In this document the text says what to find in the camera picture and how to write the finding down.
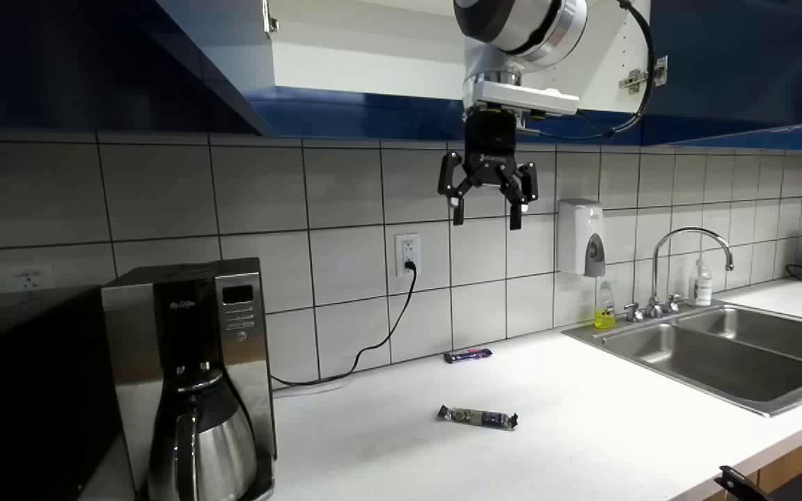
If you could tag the white wall soap dispenser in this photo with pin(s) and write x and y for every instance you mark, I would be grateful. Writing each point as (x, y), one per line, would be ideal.
(581, 237)

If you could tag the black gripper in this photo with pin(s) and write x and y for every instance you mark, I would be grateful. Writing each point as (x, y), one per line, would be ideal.
(491, 141)

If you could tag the metal door hinge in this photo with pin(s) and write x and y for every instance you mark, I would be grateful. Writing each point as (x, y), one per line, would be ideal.
(644, 76)

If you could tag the white wall outlet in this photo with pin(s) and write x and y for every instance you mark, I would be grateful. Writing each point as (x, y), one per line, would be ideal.
(34, 279)
(409, 251)

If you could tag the black microwave oven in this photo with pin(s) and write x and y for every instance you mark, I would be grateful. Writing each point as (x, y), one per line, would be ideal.
(28, 400)

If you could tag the black marker pen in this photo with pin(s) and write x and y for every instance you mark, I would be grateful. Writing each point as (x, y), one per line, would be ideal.
(478, 418)

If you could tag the yellow dish soap bottle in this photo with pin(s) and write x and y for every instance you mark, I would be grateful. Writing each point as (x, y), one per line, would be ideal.
(603, 315)

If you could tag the small white pump bottle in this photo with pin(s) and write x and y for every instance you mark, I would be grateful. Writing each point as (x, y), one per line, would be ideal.
(704, 287)

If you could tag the stainless steel coffee carafe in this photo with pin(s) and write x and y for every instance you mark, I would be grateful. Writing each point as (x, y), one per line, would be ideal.
(202, 446)

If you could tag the purple chocolate bar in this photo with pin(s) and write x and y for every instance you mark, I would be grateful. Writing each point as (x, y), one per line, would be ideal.
(470, 354)

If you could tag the black steel coffee maker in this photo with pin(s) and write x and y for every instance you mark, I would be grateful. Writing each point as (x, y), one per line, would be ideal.
(236, 324)

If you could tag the chrome sink faucet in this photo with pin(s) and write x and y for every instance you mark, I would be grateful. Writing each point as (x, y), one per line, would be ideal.
(659, 268)

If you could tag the blue wall cupboard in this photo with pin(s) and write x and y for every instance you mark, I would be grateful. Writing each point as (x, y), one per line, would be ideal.
(363, 66)

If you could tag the blue cupboard door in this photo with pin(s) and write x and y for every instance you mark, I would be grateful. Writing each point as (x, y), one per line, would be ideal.
(744, 58)
(67, 66)

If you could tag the stainless steel sink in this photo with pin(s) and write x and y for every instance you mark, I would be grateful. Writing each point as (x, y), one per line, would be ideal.
(726, 364)

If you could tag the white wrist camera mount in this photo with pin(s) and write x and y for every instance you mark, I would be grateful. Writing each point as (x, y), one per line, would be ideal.
(521, 97)

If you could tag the black chair part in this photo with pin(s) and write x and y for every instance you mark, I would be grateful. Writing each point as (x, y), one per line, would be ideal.
(744, 486)

